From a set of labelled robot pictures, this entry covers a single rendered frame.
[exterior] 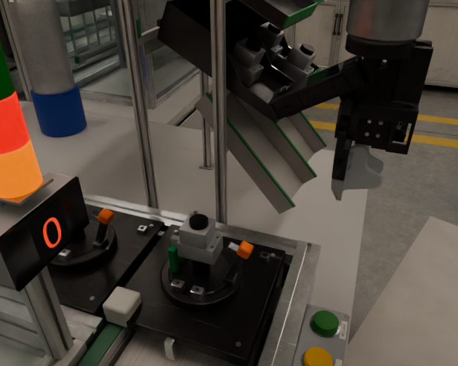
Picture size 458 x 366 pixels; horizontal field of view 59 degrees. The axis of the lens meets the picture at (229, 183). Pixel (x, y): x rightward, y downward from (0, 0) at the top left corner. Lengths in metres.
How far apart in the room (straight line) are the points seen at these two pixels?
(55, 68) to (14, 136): 1.03
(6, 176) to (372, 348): 0.64
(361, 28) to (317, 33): 4.09
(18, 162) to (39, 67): 1.02
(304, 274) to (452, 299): 0.33
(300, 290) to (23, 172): 0.48
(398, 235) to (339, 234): 1.48
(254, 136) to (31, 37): 0.81
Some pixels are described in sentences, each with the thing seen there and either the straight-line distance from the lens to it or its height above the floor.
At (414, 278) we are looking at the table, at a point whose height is 0.86.
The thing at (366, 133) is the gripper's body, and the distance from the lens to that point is 0.49.
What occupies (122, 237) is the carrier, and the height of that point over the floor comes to 0.97.
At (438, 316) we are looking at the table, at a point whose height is 0.86.
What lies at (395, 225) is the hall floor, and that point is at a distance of 2.54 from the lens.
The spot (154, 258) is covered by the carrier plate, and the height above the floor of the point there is 0.97.
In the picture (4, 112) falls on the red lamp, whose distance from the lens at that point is 0.42.
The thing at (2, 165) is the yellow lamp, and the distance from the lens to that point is 0.44.
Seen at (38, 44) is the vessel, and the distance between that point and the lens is 1.43.
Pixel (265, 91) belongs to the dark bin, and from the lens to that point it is 0.80.
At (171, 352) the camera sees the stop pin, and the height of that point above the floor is 0.95.
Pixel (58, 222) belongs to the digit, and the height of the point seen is 1.21.
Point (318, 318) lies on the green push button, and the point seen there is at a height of 0.97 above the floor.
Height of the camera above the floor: 1.50
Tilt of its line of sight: 33 degrees down
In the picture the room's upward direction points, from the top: straight up
